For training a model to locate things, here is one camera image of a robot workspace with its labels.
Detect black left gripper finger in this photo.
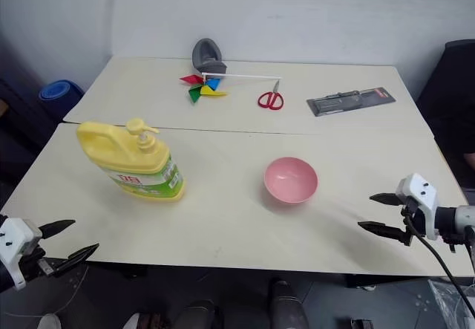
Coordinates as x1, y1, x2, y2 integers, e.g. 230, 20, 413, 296
53, 243, 100, 276
38, 219, 76, 238

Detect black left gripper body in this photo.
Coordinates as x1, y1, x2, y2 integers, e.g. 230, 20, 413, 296
17, 246, 61, 282

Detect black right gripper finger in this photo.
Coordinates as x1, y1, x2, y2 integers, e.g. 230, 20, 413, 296
368, 192, 401, 206
357, 221, 413, 248

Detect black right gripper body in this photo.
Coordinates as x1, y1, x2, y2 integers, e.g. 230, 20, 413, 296
398, 195, 428, 238

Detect pink bowl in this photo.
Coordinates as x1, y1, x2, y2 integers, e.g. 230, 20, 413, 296
263, 157, 319, 205

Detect yellow detergent bottle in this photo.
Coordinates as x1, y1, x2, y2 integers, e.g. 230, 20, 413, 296
76, 117, 186, 203

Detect clear plastic bag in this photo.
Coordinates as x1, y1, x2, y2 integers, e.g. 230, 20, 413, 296
426, 279, 475, 329

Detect black packaged tool card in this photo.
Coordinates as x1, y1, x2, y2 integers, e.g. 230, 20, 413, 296
306, 87, 398, 118

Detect dark rounded shape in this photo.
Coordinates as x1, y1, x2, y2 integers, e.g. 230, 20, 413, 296
268, 278, 309, 329
173, 299, 224, 329

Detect blue rolled mat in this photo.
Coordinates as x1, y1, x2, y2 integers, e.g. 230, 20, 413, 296
38, 79, 86, 122

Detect colourful pinwheel with white stick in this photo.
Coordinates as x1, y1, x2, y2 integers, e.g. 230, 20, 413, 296
179, 71, 284, 106

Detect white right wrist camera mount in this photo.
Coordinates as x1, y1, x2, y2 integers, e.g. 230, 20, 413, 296
394, 173, 439, 241

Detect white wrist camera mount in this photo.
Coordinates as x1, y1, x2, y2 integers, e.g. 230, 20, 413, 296
394, 173, 439, 241
0, 217, 43, 290

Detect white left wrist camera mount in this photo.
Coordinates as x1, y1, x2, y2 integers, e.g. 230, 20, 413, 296
0, 217, 43, 290

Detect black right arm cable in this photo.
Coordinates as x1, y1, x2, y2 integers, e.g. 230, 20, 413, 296
402, 208, 475, 319

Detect red handled scissors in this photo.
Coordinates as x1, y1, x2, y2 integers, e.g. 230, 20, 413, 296
258, 80, 285, 111

